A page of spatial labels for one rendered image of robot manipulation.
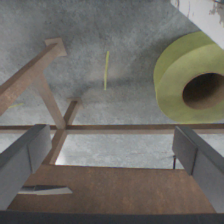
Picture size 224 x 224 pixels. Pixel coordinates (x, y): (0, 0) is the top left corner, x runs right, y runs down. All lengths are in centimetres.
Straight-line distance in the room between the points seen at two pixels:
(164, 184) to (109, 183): 8
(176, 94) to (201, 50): 21
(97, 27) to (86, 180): 75
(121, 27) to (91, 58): 23
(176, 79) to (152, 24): 29
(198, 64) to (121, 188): 63
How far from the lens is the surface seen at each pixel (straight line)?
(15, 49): 113
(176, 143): 16
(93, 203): 25
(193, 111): 91
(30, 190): 20
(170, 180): 26
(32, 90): 120
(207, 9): 38
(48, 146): 17
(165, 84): 78
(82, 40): 93
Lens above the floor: 85
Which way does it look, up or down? 48 degrees down
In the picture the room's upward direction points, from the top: 169 degrees counter-clockwise
